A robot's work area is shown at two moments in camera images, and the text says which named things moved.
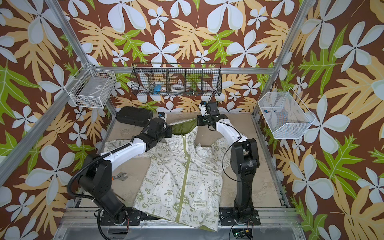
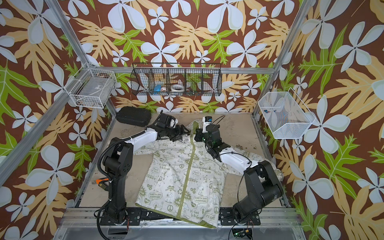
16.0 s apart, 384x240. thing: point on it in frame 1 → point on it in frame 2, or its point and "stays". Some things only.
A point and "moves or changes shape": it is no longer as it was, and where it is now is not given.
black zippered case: (135, 116) stays
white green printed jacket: (183, 182) moves or changes shape
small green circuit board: (242, 232) stays
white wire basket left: (91, 87) stays
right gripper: (199, 118) → (199, 134)
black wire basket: (176, 79) stays
